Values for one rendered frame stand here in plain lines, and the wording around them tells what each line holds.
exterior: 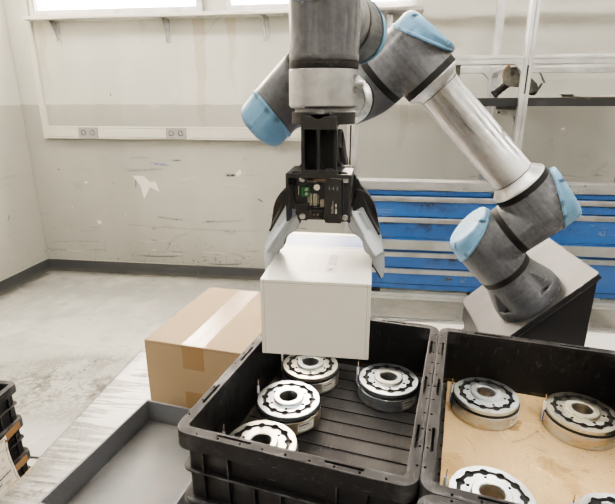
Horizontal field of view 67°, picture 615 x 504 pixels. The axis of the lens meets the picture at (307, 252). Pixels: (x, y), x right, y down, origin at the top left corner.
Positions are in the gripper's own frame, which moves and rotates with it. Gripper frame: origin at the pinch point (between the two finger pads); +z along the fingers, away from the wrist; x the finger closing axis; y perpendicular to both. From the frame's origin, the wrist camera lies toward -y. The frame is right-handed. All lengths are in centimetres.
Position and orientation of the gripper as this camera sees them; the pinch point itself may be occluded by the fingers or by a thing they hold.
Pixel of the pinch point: (324, 273)
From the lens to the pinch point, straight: 60.3
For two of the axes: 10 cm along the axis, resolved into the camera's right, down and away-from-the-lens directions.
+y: -1.4, 3.0, -9.4
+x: 9.9, 0.4, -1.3
